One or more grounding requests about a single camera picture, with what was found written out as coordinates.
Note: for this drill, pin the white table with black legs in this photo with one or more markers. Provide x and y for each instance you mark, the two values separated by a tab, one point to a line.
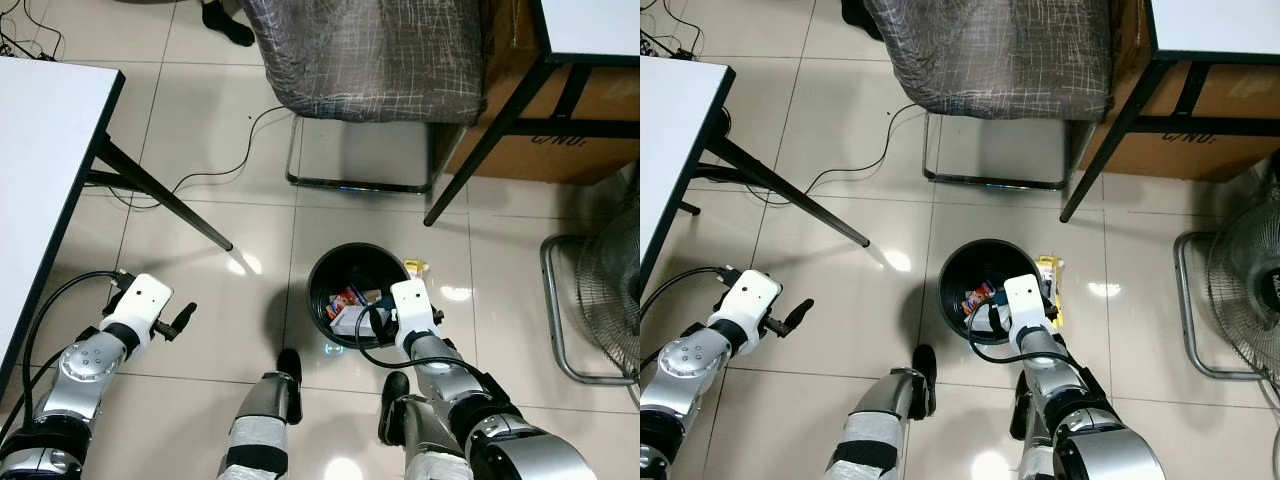
670	150
40	150

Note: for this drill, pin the small white black-framed table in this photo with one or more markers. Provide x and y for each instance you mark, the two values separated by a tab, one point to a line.
1215	25
590	25

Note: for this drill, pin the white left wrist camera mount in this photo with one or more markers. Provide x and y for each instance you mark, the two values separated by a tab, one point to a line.
750	298
140	300

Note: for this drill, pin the robot right leg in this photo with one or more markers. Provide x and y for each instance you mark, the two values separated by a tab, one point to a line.
420	440
1040	440

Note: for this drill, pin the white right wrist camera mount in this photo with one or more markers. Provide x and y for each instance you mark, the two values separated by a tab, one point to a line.
412	305
1022	300

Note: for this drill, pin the colourful snack wrapper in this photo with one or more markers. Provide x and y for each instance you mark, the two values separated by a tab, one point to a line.
978	298
343	302

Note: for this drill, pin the robot left leg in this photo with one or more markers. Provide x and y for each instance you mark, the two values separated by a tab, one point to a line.
880	420
255	420

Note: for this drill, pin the seated person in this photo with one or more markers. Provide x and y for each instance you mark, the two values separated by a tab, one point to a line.
228	25
853	12

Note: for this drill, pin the metal floor fan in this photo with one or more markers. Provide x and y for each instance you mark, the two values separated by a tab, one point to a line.
1250	280
610	290

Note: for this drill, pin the brown cardboard box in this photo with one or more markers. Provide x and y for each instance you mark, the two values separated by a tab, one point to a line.
1230	105
590	110

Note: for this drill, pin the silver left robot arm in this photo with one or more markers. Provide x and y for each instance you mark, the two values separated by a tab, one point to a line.
695	365
85	365

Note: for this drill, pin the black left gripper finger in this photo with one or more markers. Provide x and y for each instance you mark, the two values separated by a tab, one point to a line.
187	316
803	312

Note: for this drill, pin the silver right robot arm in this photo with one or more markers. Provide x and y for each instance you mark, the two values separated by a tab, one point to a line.
1045	355
440	360

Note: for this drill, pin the grey fabric chrome chair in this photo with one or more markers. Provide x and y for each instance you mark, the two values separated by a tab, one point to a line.
370	60
990	60

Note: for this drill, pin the black round rubbish bin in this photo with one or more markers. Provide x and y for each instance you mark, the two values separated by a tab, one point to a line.
965	262
335	265

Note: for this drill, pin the yellow packet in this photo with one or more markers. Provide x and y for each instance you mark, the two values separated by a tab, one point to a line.
415	268
1050	275

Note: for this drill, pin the robot leg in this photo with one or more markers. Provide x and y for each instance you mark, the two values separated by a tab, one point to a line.
1040	440
255	420
880	420
420	440

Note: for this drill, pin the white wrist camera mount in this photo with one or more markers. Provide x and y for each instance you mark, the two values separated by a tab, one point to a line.
1022	300
750	298
412	305
140	300

